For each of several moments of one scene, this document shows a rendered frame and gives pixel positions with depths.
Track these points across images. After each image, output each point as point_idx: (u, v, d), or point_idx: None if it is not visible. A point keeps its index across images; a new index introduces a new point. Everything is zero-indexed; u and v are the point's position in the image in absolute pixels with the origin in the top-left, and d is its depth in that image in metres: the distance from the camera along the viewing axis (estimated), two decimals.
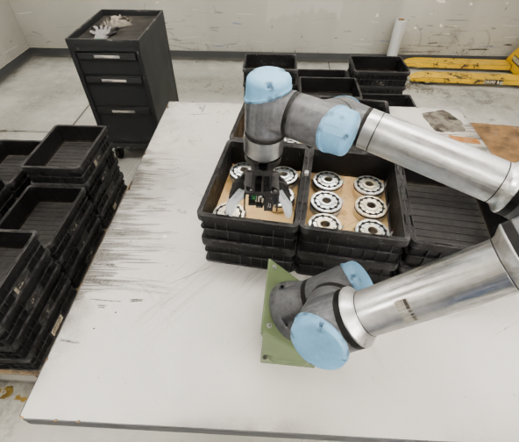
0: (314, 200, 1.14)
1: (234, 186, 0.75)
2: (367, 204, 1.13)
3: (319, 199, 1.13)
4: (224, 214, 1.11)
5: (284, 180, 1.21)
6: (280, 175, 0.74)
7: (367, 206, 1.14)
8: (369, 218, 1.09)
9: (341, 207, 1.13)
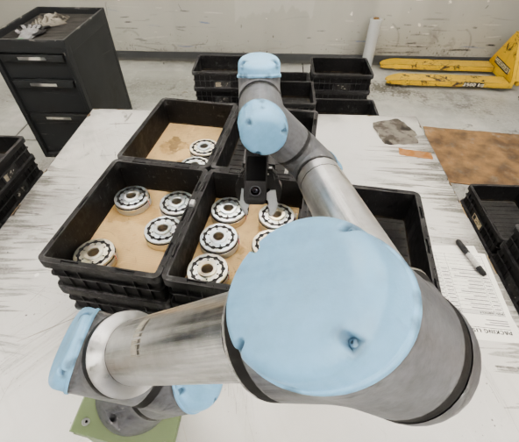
0: (203, 236, 0.94)
1: (280, 187, 0.78)
2: None
3: (210, 234, 0.93)
4: (91, 253, 0.91)
5: (176, 208, 1.01)
6: (238, 175, 0.75)
7: None
8: None
9: (237, 244, 0.93)
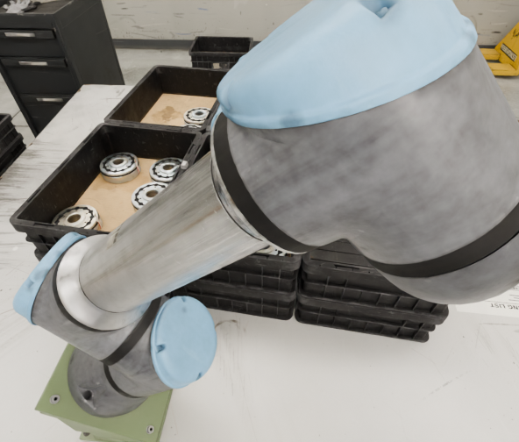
0: None
1: None
2: None
3: None
4: (72, 221, 0.82)
5: (167, 174, 0.92)
6: None
7: None
8: None
9: None
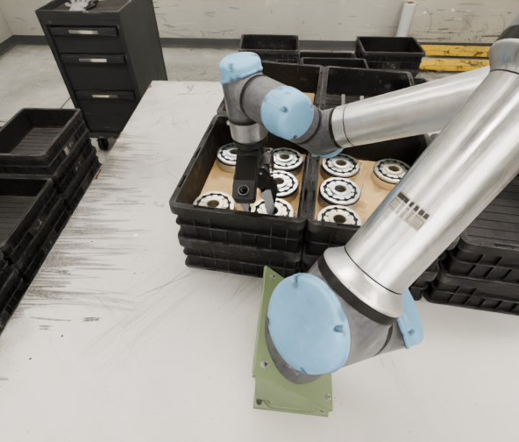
0: (323, 188, 0.89)
1: (276, 187, 0.77)
2: None
3: (331, 187, 0.88)
4: (209, 206, 0.86)
5: (286, 163, 0.96)
6: (233, 176, 0.76)
7: None
8: None
9: None
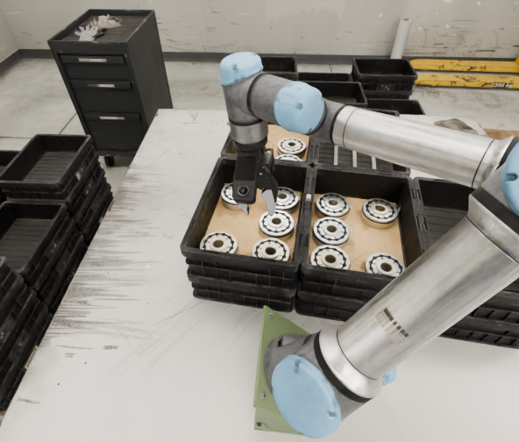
0: (316, 228, 0.99)
1: (276, 186, 0.77)
2: (267, 249, 0.94)
3: (323, 227, 0.98)
4: (214, 245, 0.96)
5: (283, 203, 1.06)
6: (233, 175, 0.76)
7: (270, 252, 0.95)
8: None
9: None
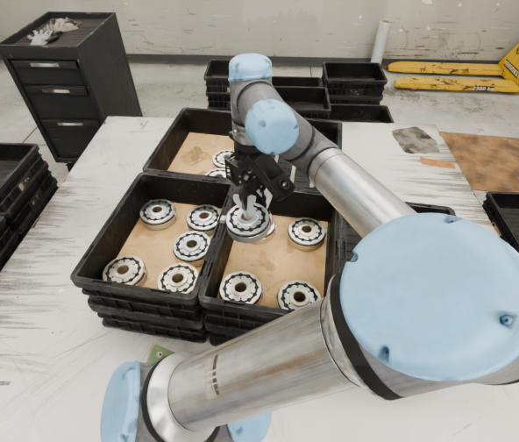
0: (231, 217, 0.82)
1: None
2: (176, 275, 0.87)
3: (238, 215, 0.81)
4: (120, 271, 0.89)
5: (203, 223, 0.99)
6: (243, 186, 0.73)
7: (180, 278, 0.88)
8: None
9: (268, 224, 0.81)
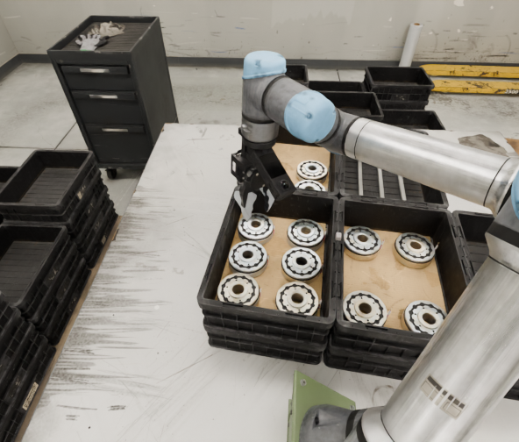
0: (233, 253, 0.93)
1: None
2: (294, 295, 0.84)
3: (239, 252, 0.92)
4: (233, 290, 0.86)
5: (307, 238, 0.96)
6: (245, 181, 0.73)
7: (295, 297, 0.85)
8: None
9: (266, 264, 0.91)
